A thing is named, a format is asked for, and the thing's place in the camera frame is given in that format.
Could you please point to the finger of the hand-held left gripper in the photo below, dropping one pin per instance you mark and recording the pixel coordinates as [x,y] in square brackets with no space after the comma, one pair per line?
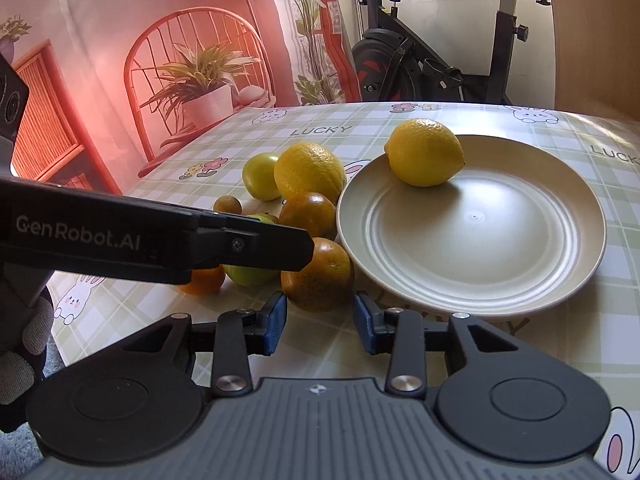
[260,250]

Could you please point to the person's left hand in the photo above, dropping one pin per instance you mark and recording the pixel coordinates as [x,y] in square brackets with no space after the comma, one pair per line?
[25,340]

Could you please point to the large yellow lemon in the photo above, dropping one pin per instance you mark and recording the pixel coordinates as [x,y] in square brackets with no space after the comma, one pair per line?
[307,170]
[425,152]

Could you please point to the green checked tablecloth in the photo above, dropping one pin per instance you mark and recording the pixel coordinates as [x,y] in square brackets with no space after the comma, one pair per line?
[575,340]

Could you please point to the small brownish citrus fruit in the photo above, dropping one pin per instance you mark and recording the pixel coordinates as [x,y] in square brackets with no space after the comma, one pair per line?
[227,205]

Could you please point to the bright orange mandarin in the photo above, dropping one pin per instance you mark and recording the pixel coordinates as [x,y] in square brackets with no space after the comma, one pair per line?
[205,282]

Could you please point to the black exercise bike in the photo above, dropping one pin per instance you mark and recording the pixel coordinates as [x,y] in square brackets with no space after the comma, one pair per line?
[390,60]

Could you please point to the cream ceramic plate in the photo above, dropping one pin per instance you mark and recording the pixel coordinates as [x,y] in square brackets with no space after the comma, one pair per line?
[475,240]

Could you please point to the wooden board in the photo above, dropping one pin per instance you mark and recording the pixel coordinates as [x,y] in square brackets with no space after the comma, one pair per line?
[590,35]

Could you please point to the yellow-green round fruit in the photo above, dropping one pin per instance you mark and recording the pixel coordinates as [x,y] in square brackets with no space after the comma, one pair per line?
[261,176]

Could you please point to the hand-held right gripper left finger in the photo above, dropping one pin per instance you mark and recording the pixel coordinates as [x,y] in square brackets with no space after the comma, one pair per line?
[277,322]

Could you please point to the green round fruit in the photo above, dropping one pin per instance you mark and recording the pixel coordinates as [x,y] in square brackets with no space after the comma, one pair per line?
[247,275]

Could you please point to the green-tinged orange tangerine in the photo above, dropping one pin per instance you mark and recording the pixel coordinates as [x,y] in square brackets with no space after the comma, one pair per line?
[320,275]
[307,212]

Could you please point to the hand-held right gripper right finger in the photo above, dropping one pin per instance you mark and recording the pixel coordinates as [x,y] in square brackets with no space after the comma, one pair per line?
[364,322]

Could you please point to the printed pink backdrop cloth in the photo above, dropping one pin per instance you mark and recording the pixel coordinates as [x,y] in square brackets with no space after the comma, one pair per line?
[100,35]

